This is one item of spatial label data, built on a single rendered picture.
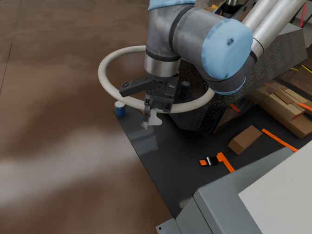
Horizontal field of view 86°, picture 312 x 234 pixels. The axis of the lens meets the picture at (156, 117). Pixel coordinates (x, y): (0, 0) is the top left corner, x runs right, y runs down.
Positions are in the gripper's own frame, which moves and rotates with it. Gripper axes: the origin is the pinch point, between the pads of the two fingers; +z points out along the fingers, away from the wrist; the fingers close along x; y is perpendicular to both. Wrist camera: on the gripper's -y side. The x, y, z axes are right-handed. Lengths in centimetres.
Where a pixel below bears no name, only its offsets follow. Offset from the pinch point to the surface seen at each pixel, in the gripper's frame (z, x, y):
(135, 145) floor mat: 86, 48, -12
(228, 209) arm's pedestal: 4.9, -22.2, 27.6
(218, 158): 77, 46, 61
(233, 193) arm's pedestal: 4.4, -17.6, 29.6
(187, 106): -7.7, 2.6, 12.5
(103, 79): -7.6, 8.1, -17.9
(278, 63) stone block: 8, 97, 87
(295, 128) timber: 68, 96, 143
